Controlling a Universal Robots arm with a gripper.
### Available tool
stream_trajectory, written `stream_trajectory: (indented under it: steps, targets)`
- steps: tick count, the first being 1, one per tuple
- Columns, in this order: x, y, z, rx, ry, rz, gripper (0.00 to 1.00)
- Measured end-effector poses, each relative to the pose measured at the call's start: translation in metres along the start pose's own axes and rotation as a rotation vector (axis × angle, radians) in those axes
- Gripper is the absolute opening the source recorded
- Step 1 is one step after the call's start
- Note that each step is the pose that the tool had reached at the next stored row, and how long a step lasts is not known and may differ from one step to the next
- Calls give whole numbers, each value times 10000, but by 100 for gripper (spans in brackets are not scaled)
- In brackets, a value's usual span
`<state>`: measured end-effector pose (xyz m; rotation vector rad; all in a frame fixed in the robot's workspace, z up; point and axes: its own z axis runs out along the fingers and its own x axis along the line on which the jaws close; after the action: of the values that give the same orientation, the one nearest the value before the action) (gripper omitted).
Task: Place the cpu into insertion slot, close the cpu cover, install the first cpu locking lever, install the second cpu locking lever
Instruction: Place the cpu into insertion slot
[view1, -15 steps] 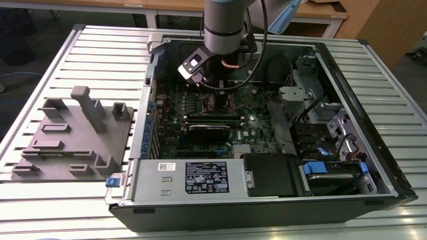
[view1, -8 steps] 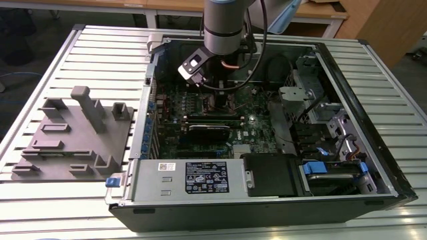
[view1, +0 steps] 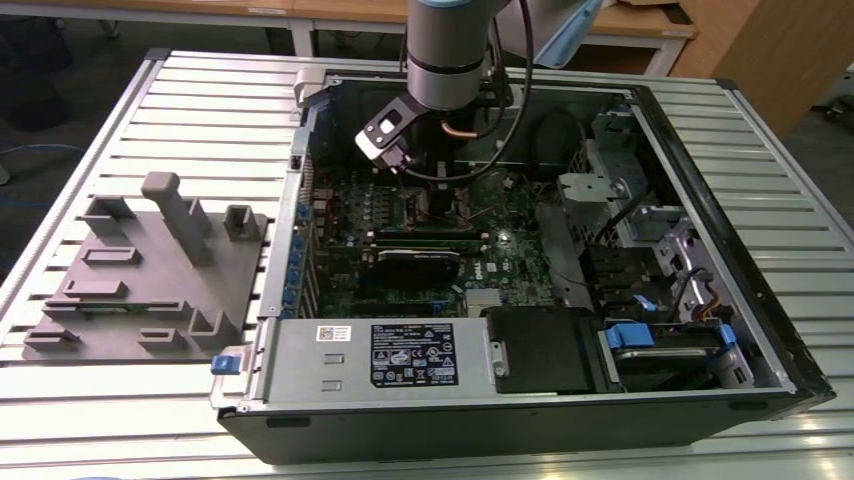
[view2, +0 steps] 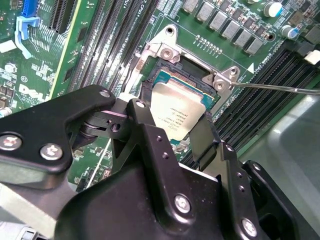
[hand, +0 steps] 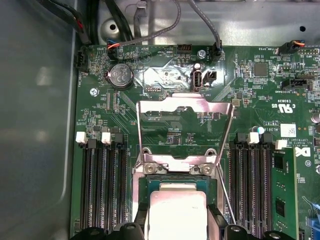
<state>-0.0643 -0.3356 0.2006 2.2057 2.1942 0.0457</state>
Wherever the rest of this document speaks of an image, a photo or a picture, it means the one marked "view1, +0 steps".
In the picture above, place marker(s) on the black wheeled base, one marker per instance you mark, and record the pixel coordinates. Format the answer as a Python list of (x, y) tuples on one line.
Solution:
[(842, 107)]

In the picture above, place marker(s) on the CPU socket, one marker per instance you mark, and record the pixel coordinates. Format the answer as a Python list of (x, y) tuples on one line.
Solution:
[(417, 212)]

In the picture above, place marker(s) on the grey parts rack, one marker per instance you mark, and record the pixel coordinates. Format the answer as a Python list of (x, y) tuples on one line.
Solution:
[(154, 280)]

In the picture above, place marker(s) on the green motherboard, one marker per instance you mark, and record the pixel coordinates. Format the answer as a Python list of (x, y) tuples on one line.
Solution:
[(521, 260)]

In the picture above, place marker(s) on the blue disk carrier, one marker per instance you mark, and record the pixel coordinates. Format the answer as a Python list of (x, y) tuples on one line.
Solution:
[(630, 335)]

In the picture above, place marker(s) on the blue case latch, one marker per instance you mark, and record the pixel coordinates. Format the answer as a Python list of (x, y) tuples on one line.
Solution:
[(225, 365)]

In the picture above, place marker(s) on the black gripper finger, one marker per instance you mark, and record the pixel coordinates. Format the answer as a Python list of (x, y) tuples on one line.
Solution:
[(447, 200)]

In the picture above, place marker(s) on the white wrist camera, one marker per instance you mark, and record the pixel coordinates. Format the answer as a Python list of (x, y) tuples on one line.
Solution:
[(381, 132)]

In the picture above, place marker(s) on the wooden cabinet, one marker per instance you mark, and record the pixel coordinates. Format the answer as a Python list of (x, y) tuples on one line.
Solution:
[(768, 50)]

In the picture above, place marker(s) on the silver chipset heatsink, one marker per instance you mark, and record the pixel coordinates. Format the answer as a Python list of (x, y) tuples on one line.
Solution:
[(483, 302)]

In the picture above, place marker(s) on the grey drive bay bracket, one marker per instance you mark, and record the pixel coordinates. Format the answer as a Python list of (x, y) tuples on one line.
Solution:
[(588, 192)]

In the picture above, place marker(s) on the black office chair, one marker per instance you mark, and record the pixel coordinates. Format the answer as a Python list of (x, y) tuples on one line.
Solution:
[(36, 60)]

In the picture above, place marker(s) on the silver power supply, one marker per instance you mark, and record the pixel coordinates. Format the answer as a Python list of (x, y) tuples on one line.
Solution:
[(321, 365)]

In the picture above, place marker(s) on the silver hard disk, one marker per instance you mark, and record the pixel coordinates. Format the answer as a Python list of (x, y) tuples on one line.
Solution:
[(661, 370)]

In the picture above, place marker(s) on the wooden desk white frame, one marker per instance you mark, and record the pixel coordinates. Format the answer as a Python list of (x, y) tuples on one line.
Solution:
[(167, 4), (641, 27)]

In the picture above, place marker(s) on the green RAM stick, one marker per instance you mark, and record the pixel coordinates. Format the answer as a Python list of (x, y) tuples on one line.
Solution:
[(434, 245)]

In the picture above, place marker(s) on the black graphics card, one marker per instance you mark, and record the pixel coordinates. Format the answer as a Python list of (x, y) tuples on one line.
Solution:
[(414, 270)]

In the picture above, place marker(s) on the black expansion slot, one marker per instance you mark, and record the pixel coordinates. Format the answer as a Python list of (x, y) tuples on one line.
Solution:
[(394, 310)]

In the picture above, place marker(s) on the black RAM slot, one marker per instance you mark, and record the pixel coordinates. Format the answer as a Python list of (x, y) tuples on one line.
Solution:
[(427, 234)]

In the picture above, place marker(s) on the black PC case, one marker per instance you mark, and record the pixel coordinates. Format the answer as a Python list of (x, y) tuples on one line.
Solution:
[(467, 430)]

